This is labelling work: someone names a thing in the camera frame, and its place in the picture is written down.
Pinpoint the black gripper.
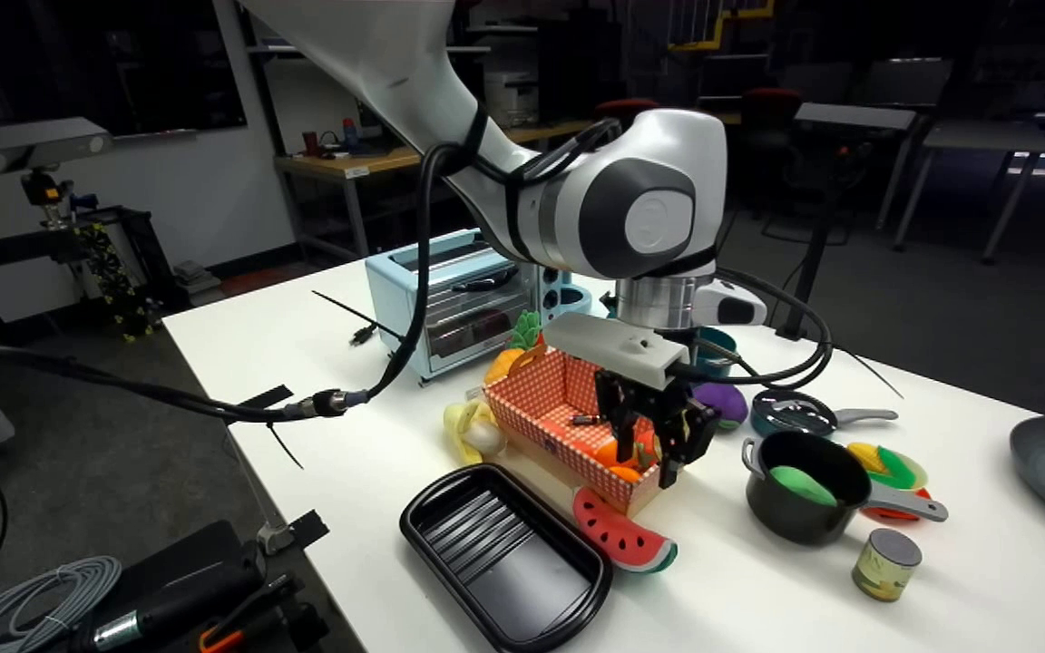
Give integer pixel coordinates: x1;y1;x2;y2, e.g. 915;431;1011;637
590;366;719;493

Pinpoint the orange checkered basket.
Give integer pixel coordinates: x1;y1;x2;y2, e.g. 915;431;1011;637
480;350;672;520

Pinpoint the orange toy fruit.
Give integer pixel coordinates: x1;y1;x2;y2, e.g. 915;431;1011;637
564;421;666;482

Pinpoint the purple toy eggplant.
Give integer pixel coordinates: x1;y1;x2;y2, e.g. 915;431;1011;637
697;383;749;435

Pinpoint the toy watermelon slice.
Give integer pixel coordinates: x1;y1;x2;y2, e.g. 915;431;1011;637
570;482;682;582

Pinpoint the teal bowl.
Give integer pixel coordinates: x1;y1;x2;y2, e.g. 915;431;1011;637
689;322;743;383

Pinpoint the small dark frying pan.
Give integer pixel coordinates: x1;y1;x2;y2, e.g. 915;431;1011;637
747;384;903;442

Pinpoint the green toy vegetable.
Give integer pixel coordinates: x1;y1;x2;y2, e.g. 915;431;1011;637
766;462;840;511

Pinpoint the orange toy pineapple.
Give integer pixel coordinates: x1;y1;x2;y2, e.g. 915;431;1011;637
482;309;550;391

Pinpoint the black pot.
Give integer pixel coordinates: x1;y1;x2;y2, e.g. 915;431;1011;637
737;430;951;549

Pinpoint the yellow toy banana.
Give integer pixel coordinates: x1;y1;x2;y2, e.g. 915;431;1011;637
439;397;506;472

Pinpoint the black grill tray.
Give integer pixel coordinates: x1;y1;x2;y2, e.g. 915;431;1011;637
396;462;615;653

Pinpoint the black stand pole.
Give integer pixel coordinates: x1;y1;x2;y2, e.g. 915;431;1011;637
771;179;840;345

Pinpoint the light blue toaster oven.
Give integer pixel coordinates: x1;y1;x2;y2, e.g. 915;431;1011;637
362;225;607;387

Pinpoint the yellow green toy food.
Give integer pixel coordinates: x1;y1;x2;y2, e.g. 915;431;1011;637
844;438;941;530

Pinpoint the small tin can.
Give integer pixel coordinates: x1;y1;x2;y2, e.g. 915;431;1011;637
847;526;925;605

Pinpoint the grey background table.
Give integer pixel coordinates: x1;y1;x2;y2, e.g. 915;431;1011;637
789;97;927;248
889;109;1045;268

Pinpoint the wooden desk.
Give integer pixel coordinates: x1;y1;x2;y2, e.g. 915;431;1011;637
274;137;427;254

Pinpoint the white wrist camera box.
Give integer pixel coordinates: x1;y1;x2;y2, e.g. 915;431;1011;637
541;314;691;397

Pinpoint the black table edge bracket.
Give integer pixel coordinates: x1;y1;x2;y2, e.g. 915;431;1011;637
252;507;335;559
227;383;298;426

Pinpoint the tool with orange handle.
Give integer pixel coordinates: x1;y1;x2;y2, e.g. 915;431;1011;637
191;588;302;653

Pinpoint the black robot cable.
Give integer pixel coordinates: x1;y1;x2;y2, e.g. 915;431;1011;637
0;107;837;430

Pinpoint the black cable chain frame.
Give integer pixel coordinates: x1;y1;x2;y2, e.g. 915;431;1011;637
9;167;185;345

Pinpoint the grey coiled cable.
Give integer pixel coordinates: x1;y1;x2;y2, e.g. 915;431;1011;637
0;553;125;653

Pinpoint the grey camera on stand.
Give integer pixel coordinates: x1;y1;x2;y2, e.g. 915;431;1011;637
0;115;111;182

